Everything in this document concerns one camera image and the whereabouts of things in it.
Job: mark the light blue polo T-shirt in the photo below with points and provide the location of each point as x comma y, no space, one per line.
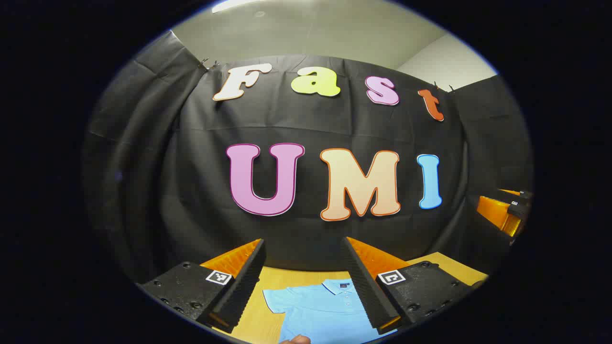
320,315

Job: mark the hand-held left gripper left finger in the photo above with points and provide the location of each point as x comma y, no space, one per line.
246,282

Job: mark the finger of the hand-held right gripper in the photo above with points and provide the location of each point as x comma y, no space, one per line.
497,212
523,195

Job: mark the black backdrop cloth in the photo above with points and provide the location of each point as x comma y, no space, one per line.
306,124

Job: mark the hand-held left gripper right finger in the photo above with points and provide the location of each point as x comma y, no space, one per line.
366,286

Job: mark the ceiling light panel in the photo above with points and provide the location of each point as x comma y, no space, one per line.
229,5

